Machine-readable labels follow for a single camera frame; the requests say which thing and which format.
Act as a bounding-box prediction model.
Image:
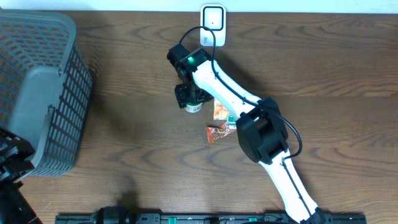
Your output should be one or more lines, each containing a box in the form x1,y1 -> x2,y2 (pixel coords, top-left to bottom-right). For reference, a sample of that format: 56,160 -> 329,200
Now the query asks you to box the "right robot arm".
167,44 -> 326,223

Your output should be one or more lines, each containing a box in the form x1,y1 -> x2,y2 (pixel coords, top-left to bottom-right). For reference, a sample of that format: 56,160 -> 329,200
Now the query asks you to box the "green lid seasoning jar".
185,103 -> 203,113

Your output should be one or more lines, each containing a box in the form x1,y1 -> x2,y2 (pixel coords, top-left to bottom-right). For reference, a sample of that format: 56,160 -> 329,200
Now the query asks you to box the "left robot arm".
1,128 -> 42,224

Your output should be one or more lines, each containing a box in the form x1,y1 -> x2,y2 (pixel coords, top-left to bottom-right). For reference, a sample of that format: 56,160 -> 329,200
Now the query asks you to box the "red chocolate bar wrapper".
206,122 -> 236,144

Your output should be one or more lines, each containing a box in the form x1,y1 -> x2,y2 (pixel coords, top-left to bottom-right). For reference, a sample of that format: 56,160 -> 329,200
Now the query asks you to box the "white barcode scanner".
200,4 -> 226,47

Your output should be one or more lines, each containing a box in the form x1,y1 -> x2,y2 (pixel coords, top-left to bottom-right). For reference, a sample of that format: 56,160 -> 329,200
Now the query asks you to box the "white green carton box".
226,113 -> 236,129

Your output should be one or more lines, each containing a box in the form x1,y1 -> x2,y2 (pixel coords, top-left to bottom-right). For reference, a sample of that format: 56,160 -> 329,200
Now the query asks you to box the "orange tissue pack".
213,98 -> 229,121

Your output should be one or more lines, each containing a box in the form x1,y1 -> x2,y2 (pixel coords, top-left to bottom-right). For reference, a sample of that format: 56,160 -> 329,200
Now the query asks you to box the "grey plastic shopping basket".
1,9 -> 93,176

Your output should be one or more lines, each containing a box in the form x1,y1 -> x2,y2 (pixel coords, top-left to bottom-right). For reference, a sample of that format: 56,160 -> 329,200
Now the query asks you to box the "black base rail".
55,212 -> 368,224

